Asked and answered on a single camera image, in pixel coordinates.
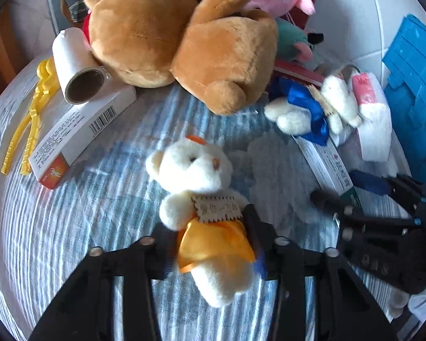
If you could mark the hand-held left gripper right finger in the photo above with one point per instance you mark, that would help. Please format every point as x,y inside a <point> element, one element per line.
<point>260,266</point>

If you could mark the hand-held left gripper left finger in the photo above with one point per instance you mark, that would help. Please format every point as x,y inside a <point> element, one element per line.
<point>163,255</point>

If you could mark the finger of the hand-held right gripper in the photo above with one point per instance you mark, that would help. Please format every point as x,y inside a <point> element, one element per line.
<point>326,200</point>
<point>369,181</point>

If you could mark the long white medicine box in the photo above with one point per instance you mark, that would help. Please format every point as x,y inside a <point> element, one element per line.
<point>326,163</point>

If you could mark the white bear plush orange dress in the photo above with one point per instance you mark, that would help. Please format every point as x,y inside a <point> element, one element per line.
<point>191,170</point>

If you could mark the blue plastic crate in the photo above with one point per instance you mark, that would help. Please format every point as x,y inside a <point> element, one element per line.
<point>411,78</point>

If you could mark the person's right hand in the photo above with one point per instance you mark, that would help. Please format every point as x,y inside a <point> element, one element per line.
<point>399,302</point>

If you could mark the pink white tissue packet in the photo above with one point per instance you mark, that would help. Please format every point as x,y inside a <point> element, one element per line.
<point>372,124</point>

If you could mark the white bear plush blue dress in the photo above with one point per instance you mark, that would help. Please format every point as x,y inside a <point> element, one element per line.
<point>291,117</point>

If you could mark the red flat box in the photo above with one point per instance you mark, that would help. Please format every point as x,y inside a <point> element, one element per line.
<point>298,73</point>

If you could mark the white orange medicine box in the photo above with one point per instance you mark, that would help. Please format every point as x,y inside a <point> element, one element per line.
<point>85,120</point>

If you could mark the yellow plastic tongs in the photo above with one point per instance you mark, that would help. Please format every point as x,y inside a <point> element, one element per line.
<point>35,113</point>

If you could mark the white paper roll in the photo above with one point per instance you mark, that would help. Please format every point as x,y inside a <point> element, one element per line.
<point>71,57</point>

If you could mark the brown bear plush toy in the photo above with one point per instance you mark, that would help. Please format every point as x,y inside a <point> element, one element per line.
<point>145,32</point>

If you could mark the dark grey box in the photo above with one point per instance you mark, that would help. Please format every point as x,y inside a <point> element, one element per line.
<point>64,7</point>

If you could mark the wooden door frame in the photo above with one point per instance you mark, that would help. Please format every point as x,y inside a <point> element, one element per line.
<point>0,49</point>

